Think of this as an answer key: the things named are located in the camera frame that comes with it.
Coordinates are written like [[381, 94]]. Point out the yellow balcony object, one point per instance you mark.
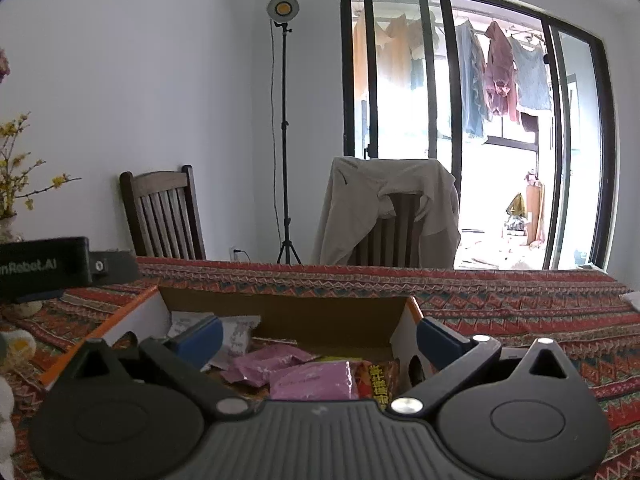
[[515, 210]]

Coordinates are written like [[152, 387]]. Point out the crumpled white packet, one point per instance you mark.
[[187, 325]]

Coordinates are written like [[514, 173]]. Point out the yellow flower branches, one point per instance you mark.
[[12, 170]]

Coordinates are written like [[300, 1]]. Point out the beige jacket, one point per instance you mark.
[[350, 200]]

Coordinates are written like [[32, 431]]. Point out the pink snack packet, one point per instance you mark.
[[265, 362], [315, 382]]

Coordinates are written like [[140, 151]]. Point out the orange printed cardboard box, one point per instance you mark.
[[300, 320]]

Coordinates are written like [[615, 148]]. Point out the hanging dark garment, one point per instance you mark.
[[530, 121]]

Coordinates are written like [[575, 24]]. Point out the red cartoon snack packet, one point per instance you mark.
[[375, 385]]

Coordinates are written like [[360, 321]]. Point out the white wall socket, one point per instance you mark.
[[233, 253]]

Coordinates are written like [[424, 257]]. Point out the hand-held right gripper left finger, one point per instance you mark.
[[200, 341]]

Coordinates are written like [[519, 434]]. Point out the hanging orange garment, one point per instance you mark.
[[395, 50]]

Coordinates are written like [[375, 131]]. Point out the black framed sliding glass door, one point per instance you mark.
[[605, 160]]

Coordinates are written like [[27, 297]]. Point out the hanging maroon garment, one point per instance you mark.
[[500, 80]]

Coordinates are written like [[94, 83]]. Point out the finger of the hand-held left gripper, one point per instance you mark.
[[117, 266]]

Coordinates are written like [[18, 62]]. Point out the upright wooden board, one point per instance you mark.
[[535, 210]]

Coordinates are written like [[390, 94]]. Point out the white oat crisp packet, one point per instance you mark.
[[237, 337]]

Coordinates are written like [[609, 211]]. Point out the hanging blue denim garment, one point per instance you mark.
[[472, 85]]

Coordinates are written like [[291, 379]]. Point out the hanging grey blue garment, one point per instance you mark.
[[532, 80]]

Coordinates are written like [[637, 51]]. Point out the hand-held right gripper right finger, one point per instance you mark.
[[434, 336]]

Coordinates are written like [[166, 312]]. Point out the dark wooden chair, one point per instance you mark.
[[400, 215], [155, 180]]

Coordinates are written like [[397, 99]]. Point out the black tripod light stand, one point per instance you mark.
[[282, 8]]

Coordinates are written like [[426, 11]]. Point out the white plush toy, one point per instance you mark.
[[12, 350]]

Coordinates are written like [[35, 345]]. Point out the pink artificial flowers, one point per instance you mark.
[[3, 65]]

